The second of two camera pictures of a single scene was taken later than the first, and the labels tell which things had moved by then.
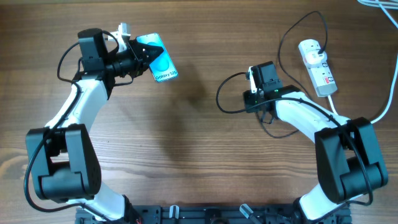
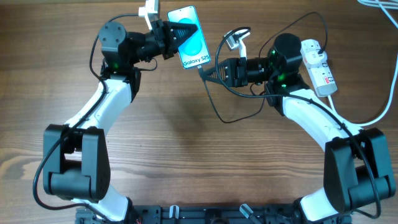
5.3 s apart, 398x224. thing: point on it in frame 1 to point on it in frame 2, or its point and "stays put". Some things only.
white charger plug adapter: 314,58 stays put
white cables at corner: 384,4 stays put
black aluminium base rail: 213,214 stays put
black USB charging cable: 289,74 to 260,48
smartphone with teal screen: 161,67 to 194,50
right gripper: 248,96 to 236,71
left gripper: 137,50 to 165,28
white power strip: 319,73 stays put
